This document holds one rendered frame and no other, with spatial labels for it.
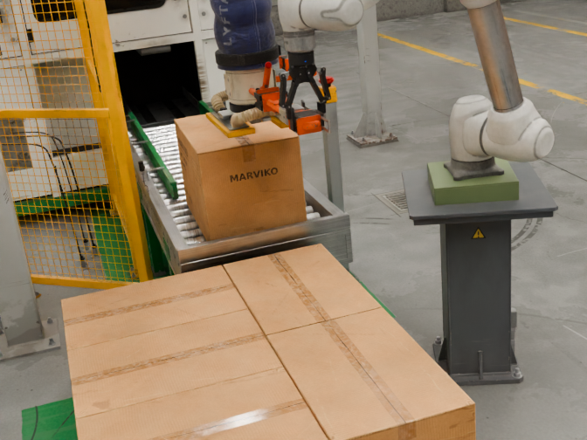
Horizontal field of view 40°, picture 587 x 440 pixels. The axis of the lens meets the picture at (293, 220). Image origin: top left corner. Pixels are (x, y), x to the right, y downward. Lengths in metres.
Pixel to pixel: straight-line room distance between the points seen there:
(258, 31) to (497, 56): 0.80
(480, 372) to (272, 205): 1.03
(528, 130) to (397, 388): 1.00
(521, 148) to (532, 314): 1.17
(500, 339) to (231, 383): 1.25
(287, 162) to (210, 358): 0.99
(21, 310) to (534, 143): 2.37
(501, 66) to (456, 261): 0.76
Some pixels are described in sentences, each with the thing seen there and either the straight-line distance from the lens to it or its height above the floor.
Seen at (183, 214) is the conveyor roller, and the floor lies 0.54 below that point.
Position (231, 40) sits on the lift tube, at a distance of 2.86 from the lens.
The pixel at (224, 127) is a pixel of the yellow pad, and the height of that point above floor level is 1.08.
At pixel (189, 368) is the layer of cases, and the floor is 0.54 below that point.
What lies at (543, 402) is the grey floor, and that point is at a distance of 3.20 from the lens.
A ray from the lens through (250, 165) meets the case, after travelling 3.15.
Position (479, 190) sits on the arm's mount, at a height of 0.79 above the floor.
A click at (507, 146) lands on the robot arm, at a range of 2.82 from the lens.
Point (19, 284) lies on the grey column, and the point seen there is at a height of 0.31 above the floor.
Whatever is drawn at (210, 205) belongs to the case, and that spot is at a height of 0.74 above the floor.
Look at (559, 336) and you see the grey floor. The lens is 3.62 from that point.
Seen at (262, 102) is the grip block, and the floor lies 1.19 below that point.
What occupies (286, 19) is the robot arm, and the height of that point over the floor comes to 1.49.
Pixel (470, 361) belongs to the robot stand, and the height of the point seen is 0.08.
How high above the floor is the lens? 1.80
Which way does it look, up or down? 21 degrees down
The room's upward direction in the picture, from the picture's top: 6 degrees counter-clockwise
